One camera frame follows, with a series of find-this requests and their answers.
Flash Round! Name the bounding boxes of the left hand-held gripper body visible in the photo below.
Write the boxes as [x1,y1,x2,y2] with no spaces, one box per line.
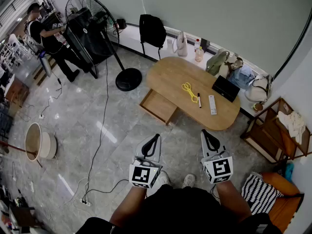
[128,156,163,189]

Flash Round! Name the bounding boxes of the green bag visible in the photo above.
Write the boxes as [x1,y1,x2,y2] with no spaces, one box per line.
[205,49,231,77]

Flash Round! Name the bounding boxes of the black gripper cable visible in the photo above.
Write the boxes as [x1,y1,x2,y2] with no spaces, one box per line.
[85,178,130,201]
[210,183,220,200]

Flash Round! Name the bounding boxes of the black fan cable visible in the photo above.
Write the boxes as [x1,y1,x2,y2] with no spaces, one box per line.
[81,57,110,203]

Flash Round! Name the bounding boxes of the person's left shoe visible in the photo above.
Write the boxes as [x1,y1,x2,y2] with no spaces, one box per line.
[153,171,171,188]

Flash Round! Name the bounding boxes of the yellow plastic scissors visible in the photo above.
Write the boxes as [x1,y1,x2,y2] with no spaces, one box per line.
[181,82,199,104]

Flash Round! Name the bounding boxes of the grey roller blind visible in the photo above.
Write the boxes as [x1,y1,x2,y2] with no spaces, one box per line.
[78,0,312,76]

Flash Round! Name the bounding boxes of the round white stool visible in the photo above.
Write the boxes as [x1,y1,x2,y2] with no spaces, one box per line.
[24,122,58,162]

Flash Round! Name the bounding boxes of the orange chair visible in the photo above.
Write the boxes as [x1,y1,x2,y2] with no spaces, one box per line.
[259,171,305,234]

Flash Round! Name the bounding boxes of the wooden rack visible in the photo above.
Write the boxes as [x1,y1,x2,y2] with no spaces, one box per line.
[240,97,312,164]

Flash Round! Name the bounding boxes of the black cable with adapter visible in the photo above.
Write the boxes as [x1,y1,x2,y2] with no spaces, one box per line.
[39,71,63,120]

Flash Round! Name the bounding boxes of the white cloth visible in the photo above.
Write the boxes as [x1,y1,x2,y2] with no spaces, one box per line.
[277,110,307,145]

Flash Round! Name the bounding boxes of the white handbag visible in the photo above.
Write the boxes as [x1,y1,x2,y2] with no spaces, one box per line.
[172,30,188,58]

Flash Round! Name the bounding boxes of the person's left forearm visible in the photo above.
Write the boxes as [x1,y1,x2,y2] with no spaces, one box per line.
[109,185,147,229]

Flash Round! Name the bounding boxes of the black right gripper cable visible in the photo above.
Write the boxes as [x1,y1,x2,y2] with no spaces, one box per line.
[210,183,220,200]

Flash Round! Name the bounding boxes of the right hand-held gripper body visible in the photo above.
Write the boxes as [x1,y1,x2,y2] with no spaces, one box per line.
[201,152,234,185]

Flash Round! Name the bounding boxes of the white remote control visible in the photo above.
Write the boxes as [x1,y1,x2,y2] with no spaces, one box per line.
[208,95,217,116]

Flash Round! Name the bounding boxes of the wooden cabinet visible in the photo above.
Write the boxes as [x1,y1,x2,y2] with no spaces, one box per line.
[4,74,30,108]

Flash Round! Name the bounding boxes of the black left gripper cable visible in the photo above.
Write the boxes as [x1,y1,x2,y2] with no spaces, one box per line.
[85,178,130,201]

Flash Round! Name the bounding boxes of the black and white striped pillow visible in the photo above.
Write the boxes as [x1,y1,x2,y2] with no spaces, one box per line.
[241,174,285,215]

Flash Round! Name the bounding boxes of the person's shoe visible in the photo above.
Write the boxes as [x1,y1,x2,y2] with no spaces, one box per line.
[153,171,171,188]
[182,174,196,189]

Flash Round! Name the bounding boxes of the brown wooden stick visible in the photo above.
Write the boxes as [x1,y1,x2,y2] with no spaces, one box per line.
[0,140,43,168]

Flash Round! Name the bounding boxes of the black hanging cable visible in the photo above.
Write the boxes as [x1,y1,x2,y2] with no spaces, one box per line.
[273,16,312,80]

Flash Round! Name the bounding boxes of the black pedestal fan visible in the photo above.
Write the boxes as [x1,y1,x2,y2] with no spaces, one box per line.
[64,0,143,92]

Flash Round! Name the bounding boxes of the white bag with dark strap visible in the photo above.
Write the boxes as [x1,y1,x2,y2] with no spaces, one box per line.
[244,73,273,104]

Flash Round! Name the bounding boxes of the clear bottle with orange liquid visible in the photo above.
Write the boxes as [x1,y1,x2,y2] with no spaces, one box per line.
[195,46,205,63]

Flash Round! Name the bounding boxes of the beige bag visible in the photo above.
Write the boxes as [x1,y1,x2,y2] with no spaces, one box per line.
[218,56,244,80]

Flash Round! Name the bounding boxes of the oval wooden table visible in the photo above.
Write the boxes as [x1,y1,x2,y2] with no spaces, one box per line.
[146,56,241,131]

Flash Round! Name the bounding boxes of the black backpack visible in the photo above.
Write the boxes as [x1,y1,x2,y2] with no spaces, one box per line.
[139,14,167,60]

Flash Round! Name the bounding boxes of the teal cloth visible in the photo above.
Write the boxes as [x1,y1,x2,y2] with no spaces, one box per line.
[285,163,294,182]

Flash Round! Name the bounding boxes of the black box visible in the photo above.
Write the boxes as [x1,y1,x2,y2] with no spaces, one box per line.
[211,75,241,103]

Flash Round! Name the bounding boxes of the blue cloth bag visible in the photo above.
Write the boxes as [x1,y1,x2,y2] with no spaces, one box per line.
[228,64,255,90]

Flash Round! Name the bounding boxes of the person's right shoe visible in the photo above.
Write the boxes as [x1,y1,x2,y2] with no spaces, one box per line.
[182,174,196,189]

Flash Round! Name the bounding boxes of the person's right forearm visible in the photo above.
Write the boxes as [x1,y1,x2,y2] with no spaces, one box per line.
[215,180,252,223]

